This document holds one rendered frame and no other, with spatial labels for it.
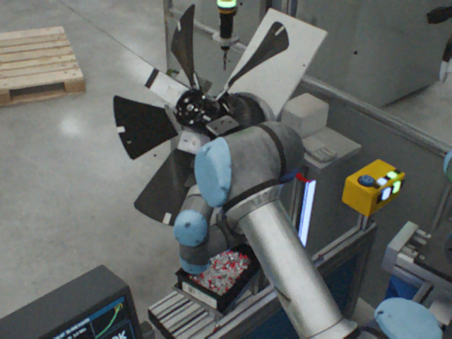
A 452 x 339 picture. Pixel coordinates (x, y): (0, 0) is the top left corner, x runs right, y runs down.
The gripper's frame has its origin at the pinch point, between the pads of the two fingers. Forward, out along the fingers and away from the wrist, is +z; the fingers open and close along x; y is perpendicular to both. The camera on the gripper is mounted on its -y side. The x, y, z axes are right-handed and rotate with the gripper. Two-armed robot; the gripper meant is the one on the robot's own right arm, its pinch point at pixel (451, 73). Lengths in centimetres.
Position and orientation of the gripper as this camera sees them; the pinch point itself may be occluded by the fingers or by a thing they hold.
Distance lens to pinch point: 136.2
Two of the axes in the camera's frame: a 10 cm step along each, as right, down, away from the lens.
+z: -0.3, 7.9, 6.1
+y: 6.5, 4.8, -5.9
